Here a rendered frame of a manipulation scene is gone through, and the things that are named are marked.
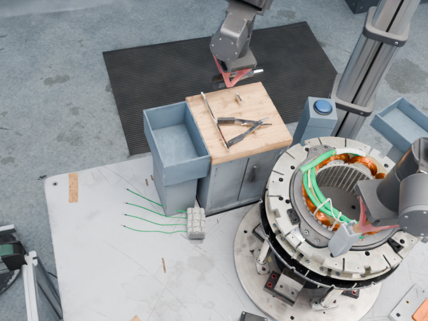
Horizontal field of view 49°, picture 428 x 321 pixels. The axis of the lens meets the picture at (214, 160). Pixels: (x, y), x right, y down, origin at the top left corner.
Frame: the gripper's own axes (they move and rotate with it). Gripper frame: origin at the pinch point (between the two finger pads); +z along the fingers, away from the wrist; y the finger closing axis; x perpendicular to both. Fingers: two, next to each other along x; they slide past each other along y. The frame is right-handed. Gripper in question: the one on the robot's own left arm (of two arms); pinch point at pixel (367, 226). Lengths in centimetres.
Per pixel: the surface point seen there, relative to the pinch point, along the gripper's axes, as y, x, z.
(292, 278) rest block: 0.9, 6.5, 37.1
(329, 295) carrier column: 8.0, 0.8, 36.0
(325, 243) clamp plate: -0.5, 4.2, 14.4
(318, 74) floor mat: 89, 152, 112
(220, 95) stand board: -11, 47, 18
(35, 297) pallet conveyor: -58, 19, 60
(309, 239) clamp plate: -3.3, 5.5, 14.6
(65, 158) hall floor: -54, 112, 127
